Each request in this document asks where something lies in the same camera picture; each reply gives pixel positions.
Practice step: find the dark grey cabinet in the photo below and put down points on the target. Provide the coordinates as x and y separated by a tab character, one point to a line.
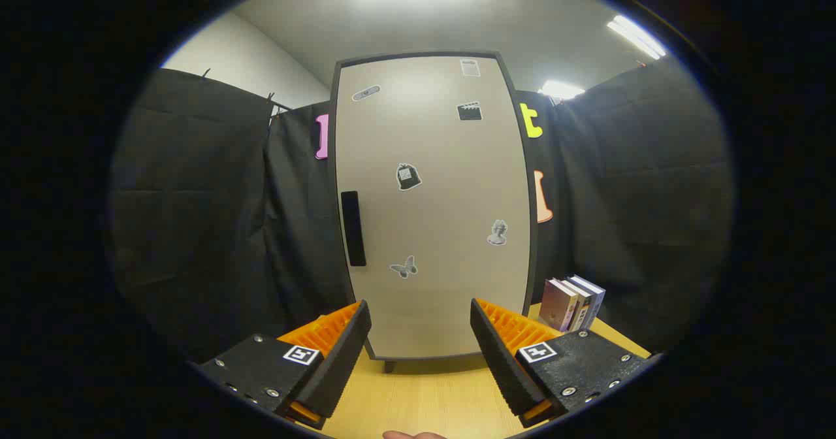
533	230

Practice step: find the small ceiling light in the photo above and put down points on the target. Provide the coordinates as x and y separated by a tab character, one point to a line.
560	89

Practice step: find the white and dark book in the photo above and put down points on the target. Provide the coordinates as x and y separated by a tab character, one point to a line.
580	305

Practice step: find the black backdrop cloth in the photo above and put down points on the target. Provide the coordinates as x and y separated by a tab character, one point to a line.
196	197

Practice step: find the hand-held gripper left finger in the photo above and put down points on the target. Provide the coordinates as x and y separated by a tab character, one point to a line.
339	360

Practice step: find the long ceiling light strip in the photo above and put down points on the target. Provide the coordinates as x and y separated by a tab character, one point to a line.
637	36

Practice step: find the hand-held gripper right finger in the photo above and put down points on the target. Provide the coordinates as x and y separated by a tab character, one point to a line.
503	360

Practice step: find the grey cabinet door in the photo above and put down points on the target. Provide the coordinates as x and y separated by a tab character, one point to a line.
437	197

